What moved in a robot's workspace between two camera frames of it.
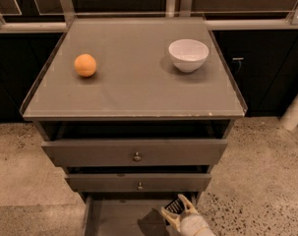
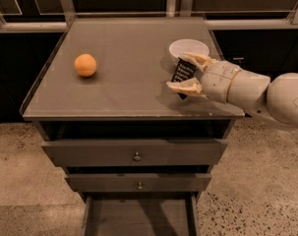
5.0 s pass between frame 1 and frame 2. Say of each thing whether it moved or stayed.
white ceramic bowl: stayed
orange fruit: stayed
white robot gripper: moved
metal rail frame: stayed
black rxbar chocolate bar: moved
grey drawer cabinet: stayed
